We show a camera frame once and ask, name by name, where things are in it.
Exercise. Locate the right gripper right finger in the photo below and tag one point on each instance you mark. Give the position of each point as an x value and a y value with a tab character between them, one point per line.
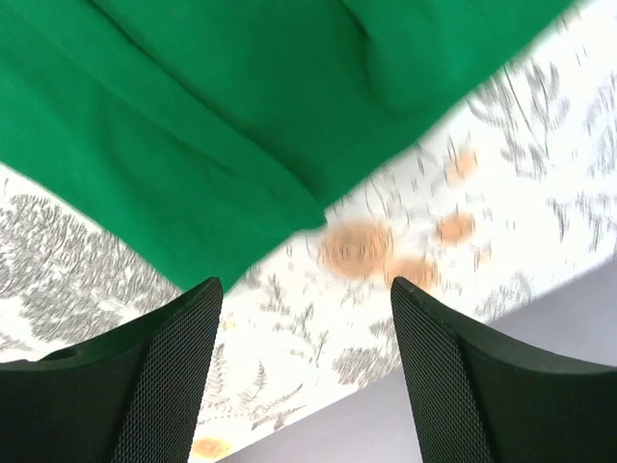
478	395

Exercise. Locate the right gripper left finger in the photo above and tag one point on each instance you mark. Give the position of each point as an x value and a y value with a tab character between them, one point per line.
132	394

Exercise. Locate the floral tablecloth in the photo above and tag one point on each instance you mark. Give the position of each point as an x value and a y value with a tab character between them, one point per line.
509	197

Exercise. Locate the green t shirt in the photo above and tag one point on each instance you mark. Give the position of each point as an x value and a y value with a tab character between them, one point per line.
204	133

